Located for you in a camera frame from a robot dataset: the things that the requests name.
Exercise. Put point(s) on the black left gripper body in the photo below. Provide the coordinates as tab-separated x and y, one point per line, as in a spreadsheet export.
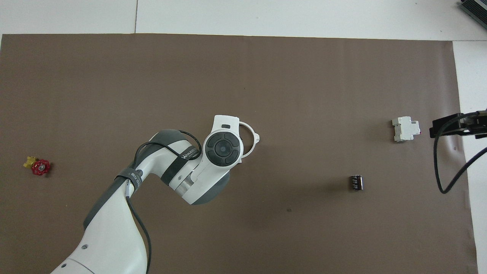
468	125

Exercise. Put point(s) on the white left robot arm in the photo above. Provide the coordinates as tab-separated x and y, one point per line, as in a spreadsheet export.
114	228

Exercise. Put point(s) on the white circuit breaker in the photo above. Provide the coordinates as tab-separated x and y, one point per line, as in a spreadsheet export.
405	129

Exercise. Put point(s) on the grey ribbed device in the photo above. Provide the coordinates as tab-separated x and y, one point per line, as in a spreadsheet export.
475	9

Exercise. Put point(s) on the black cylindrical capacitor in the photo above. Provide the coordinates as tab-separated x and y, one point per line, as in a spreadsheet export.
356	182

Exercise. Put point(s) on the brown paper table mat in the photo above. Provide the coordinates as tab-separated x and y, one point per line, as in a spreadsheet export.
304	228

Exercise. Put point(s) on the red yellow valve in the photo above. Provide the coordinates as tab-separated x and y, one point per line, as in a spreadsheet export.
40	167

